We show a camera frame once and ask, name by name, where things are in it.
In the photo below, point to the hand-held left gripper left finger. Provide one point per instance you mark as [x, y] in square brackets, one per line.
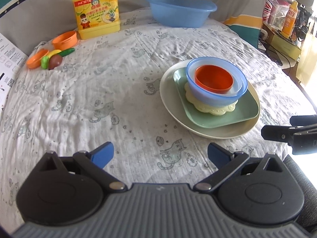
[102, 153]

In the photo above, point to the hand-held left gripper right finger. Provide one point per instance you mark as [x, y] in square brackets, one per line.
[218, 156]

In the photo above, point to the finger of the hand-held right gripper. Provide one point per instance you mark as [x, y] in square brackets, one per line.
[275, 132]
[304, 120]

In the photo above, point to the green square plate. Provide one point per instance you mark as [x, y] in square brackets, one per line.
[237, 114]

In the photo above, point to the clear blue bowl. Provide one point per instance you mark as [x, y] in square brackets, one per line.
[210, 99]

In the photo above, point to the clear plastic bowl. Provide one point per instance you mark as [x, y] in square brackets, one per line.
[237, 89]

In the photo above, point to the large white round plate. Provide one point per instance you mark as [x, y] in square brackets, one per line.
[173, 104]

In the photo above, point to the small orange bowl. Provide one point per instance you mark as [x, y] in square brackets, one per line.
[213, 79]

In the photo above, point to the black flat device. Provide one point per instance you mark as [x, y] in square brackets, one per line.
[273, 53]

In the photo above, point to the white cat print cloth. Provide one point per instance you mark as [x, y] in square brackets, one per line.
[111, 79]

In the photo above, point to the yellow box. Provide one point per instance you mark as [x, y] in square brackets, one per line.
[287, 45]

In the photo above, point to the white small device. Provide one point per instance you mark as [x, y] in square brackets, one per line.
[263, 34]

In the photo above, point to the orange yellow sauce bottle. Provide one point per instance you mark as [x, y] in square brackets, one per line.
[289, 19]

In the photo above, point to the brown toy vegetable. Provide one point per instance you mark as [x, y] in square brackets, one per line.
[55, 62]

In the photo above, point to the green toy cucumber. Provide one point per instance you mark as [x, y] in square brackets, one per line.
[67, 52]

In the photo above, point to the green toy vegetable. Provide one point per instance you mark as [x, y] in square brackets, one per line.
[45, 62]

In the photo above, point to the yellow toy banana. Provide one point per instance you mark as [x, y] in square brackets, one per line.
[54, 53]

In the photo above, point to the red white plastic bag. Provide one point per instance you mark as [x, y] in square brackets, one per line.
[272, 10]

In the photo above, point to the orange toy pan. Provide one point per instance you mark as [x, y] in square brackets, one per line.
[36, 59]

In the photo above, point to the orange toy pot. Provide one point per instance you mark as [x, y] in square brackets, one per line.
[64, 41]

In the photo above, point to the white printed cardboard sheet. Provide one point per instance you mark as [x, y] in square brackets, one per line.
[10, 62]

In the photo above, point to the yellow dish soap bottle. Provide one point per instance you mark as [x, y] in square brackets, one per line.
[96, 12]

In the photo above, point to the blue plastic basin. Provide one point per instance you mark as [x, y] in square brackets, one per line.
[178, 12]

